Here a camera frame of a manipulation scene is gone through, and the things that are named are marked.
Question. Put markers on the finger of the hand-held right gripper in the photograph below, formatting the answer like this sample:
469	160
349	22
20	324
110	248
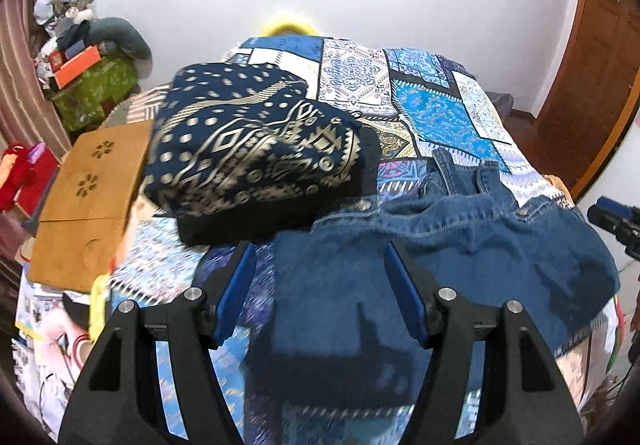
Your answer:
612	206
605	220

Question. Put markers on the red plush toy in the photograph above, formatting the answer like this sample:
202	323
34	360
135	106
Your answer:
20	175

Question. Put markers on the tan wooden lap desk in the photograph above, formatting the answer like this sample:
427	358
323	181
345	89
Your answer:
85	205

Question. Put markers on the black folded cloth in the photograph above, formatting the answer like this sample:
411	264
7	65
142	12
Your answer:
369	170

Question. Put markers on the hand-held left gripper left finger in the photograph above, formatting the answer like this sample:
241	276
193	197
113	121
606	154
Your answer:
235	297

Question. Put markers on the grey backpack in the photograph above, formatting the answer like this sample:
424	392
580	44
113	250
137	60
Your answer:
501	105

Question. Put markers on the pink plastic bag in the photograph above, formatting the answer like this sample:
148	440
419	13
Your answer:
60	340

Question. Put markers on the navy gold patterned folded cloth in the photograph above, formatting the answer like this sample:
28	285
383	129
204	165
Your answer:
240	150

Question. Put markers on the brown wooden door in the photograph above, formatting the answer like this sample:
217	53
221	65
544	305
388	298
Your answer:
595	75

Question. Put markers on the brown wooden door frame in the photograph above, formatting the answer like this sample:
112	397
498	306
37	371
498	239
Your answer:
607	160

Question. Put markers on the red printed cloth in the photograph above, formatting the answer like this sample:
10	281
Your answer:
616	340

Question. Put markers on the pile of clutter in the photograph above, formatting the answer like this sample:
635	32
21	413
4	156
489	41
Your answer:
57	25

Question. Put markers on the peach fleece blanket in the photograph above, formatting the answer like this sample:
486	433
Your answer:
557	190

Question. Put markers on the green patterned box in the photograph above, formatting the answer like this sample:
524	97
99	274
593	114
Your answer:
92	95

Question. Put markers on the striped red curtain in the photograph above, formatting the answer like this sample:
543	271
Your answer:
25	90

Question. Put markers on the blue patchwork bed sheet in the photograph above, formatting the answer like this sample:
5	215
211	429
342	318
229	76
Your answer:
435	120

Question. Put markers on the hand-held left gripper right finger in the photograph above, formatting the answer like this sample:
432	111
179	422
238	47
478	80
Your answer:
406	297

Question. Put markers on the orange box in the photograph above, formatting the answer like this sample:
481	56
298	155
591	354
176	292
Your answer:
75	67

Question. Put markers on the blue denim jacket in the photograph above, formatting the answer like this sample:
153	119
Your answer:
330	305

